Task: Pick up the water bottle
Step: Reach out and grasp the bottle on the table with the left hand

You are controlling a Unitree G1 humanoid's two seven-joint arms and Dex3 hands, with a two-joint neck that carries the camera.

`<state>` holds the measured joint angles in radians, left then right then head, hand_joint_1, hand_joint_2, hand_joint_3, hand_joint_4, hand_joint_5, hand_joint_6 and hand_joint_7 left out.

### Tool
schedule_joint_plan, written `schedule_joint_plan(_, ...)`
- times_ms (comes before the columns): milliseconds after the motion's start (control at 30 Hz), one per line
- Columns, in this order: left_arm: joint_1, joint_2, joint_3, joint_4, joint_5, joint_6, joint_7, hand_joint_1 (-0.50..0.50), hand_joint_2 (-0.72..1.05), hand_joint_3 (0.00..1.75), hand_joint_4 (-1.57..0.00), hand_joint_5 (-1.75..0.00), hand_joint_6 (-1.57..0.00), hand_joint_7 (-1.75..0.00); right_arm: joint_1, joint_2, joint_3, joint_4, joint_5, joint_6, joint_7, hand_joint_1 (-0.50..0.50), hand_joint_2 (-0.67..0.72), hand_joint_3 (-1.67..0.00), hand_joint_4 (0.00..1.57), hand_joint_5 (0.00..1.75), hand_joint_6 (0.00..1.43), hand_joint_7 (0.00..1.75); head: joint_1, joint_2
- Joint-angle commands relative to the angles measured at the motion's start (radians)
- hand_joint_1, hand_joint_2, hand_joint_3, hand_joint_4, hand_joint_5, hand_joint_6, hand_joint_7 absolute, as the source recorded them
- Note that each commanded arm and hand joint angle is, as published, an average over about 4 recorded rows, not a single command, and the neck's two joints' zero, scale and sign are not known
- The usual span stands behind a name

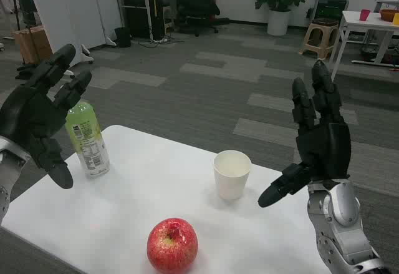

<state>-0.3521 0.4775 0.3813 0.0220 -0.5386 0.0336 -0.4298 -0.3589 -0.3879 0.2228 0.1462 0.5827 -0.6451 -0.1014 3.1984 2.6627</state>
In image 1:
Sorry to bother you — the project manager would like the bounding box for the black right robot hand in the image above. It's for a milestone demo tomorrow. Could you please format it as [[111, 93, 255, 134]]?
[[257, 59, 352, 208]]

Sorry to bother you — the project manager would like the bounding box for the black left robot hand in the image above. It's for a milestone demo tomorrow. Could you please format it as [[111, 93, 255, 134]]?
[[0, 43, 93, 190]]

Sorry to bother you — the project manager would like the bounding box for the green water bottle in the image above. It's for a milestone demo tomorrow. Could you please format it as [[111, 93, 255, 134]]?
[[64, 99, 111, 180]]

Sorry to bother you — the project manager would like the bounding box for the black bag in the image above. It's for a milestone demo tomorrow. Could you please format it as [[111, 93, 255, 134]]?
[[15, 63, 41, 81]]

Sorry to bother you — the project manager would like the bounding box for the brown cardboard box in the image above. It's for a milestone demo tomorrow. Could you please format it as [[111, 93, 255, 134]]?
[[12, 26, 54, 65]]

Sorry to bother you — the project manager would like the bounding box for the white paper cup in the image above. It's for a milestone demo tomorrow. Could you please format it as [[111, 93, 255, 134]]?
[[213, 150, 252, 201]]

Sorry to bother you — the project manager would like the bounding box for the black tripod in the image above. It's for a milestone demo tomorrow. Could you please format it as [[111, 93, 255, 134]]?
[[1, 0, 41, 62]]

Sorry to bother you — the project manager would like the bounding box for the beige plastic stool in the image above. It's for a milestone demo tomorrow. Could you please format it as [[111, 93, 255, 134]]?
[[299, 17, 340, 60]]

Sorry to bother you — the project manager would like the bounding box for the white folding partition screen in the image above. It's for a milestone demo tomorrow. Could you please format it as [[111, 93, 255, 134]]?
[[24, 0, 137, 66]]

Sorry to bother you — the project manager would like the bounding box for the black waste bin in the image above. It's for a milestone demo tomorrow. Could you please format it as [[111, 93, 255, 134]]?
[[114, 26, 132, 48]]

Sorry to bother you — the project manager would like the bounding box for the white work table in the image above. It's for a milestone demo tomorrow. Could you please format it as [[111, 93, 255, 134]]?
[[329, 10, 399, 81]]

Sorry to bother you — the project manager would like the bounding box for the black computer tower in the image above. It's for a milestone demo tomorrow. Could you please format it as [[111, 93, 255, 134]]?
[[123, 0, 165, 39]]

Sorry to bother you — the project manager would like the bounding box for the brown bowl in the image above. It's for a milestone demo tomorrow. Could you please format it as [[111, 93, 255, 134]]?
[[379, 9, 399, 22]]

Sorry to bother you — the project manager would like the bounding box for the white side table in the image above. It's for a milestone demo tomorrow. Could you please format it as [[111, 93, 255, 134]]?
[[360, 0, 399, 12]]

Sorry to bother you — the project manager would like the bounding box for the red apple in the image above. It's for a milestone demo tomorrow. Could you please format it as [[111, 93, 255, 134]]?
[[147, 217, 200, 274]]

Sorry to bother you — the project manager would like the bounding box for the black mesh office chair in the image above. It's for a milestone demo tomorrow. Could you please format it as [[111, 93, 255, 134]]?
[[176, 0, 231, 37]]

